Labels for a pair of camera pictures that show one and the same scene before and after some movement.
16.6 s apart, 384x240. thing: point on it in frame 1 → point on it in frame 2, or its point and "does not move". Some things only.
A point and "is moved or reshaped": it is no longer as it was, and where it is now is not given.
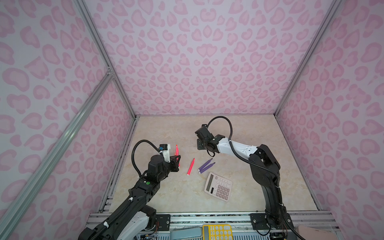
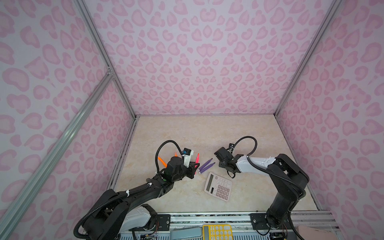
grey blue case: [188, 233] does not move
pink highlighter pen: [190, 167] is moved or reshaped
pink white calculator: [218, 186] does not move
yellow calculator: [217, 232] does not move
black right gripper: [199, 144] → [220, 164]
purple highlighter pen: [202, 166] does not move
